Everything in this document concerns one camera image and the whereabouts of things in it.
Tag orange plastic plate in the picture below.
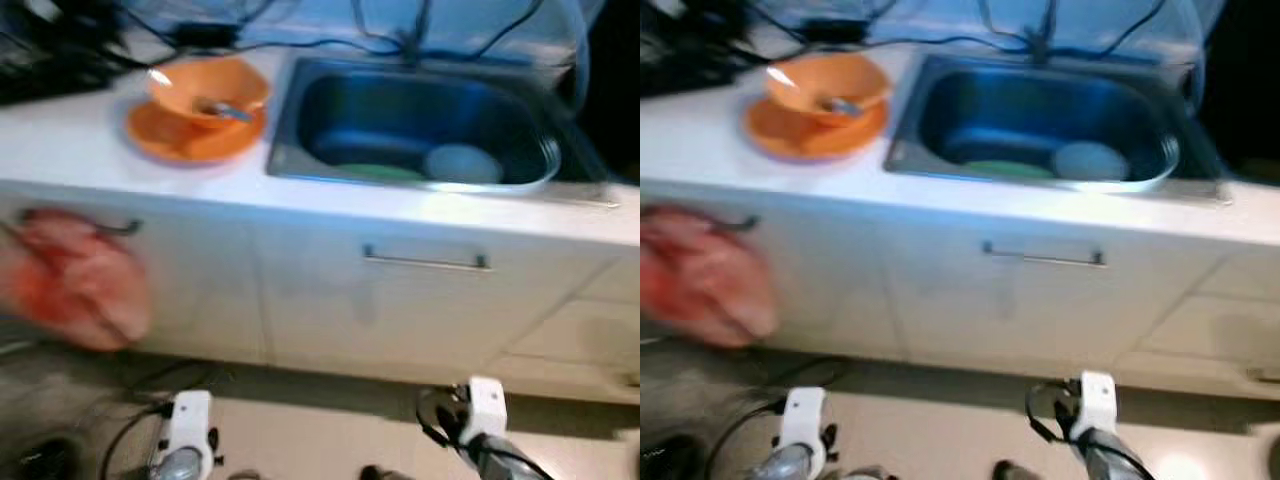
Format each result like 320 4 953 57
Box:
125 95 269 166
742 95 889 161

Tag white kitchen cabinet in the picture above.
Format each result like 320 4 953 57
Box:
0 185 641 401
640 185 1280 401

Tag green plate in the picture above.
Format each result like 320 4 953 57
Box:
335 163 426 183
962 160 1056 181

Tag grey bowl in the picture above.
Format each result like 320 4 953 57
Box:
422 143 503 186
1050 140 1131 183

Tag red plastic bag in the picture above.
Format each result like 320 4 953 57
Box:
0 207 153 351
640 205 781 348

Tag stainless steel sink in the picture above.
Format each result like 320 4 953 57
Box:
885 52 1226 201
265 55 611 196

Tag dark metal faucet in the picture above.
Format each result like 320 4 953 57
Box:
400 0 431 66
1025 0 1061 66

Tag black power adapter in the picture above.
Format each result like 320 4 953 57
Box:
805 18 871 43
175 22 241 46

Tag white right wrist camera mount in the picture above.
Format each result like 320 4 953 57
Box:
1075 372 1119 441
462 377 508 446

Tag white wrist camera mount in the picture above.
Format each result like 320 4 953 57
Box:
1075 372 1119 441
462 377 508 446
160 390 216 476
780 387 836 476

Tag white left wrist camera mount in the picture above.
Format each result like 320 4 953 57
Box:
160 390 216 476
780 387 836 476

